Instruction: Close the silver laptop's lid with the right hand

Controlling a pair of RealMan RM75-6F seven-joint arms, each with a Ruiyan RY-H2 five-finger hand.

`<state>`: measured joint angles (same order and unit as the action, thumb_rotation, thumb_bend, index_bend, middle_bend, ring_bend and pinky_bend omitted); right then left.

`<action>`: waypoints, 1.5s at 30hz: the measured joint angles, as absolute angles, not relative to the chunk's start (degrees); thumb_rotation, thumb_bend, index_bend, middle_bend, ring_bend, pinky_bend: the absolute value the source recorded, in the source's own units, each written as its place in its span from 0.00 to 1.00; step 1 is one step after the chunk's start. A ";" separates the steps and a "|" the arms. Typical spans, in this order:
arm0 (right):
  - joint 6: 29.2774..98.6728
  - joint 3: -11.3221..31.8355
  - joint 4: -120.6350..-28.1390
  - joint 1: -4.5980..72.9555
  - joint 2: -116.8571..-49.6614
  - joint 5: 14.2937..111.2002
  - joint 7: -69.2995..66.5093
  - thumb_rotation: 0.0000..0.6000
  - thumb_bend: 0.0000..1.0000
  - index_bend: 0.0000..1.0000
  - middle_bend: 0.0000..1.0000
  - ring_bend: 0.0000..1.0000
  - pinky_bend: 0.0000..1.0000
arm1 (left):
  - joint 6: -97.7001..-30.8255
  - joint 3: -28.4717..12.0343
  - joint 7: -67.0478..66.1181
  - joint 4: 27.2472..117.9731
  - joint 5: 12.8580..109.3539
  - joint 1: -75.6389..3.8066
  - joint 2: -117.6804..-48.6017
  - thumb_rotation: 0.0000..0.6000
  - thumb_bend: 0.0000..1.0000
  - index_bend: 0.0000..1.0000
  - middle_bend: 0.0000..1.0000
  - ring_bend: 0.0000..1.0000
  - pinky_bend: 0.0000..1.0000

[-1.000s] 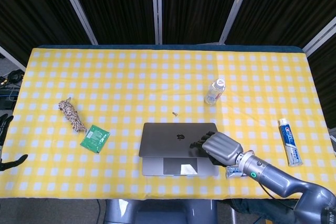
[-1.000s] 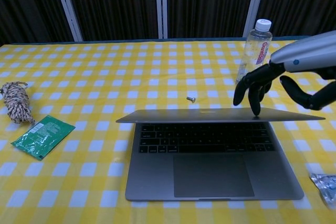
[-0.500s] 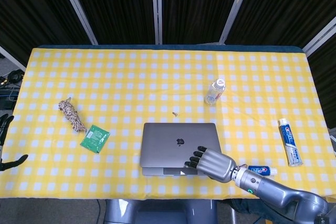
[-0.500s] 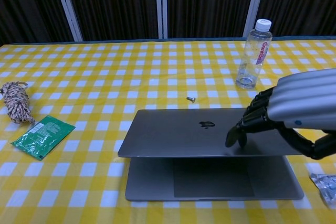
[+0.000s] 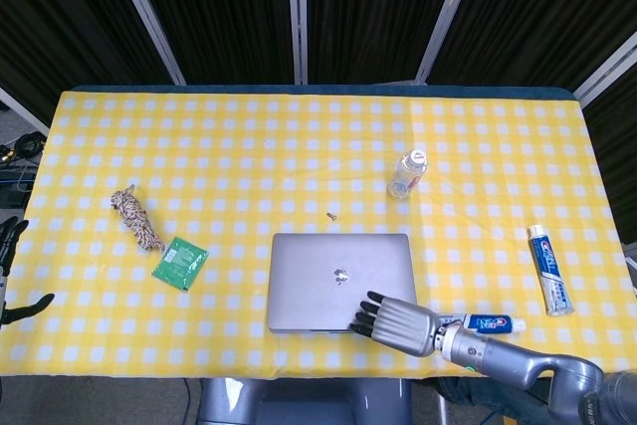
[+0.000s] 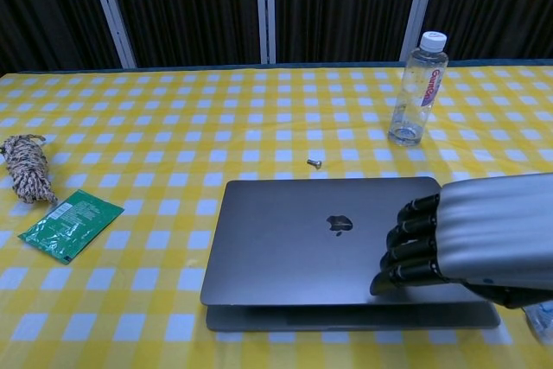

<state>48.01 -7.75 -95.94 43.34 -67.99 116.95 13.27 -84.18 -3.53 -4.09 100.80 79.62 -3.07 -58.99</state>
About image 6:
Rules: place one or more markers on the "green foil sachet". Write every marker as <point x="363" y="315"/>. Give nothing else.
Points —
<point x="71" y="226"/>

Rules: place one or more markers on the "white partition frame post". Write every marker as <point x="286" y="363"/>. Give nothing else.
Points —
<point x="265" y="8"/>
<point x="421" y="1"/>
<point x="113" y="10"/>

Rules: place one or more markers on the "yellow checkered tablecloth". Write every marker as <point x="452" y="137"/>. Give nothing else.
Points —
<point x="129" y="127"/>

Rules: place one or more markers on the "clear plastic wrapper packet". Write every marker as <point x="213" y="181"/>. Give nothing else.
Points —
<point x="540" y="319"/>

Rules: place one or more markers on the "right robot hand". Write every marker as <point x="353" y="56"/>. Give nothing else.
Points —
<point x="475" y="230"/>

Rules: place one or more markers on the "small metal screw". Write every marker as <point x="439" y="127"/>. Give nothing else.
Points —
<point x="313" y="163"/>

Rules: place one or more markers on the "grey laptop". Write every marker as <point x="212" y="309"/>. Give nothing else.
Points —
<point x="302" y="248"/>

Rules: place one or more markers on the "clear plastic water bottle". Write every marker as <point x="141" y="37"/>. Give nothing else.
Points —
<point x="417" y="92"/>

